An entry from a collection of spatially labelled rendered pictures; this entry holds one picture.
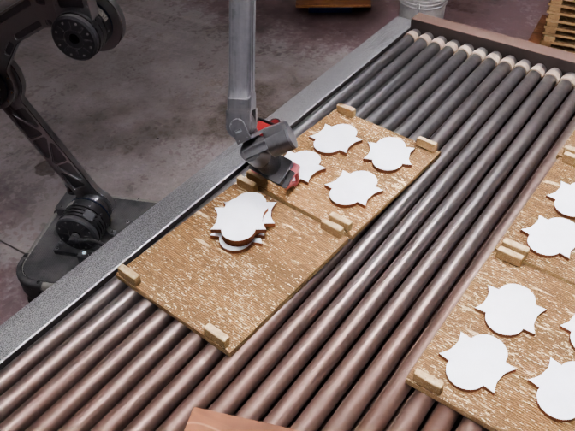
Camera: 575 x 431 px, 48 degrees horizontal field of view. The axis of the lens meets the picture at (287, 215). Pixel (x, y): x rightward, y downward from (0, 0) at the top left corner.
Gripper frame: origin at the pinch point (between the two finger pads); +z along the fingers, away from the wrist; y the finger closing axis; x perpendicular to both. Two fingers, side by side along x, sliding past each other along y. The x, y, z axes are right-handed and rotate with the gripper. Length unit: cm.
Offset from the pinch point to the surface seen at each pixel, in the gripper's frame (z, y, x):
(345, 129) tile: 15.5, -0.3, -20.8
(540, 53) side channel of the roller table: 58, -26, -78
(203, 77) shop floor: 155, 175, -46
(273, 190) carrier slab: -2.2, -0.3, 4.8
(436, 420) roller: -19, -65, 29
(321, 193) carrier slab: 1.5, -10.8, -0.3
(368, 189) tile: 4.9, -20.0, -6.9
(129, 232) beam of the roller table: -19.3, 19.1, 31.3
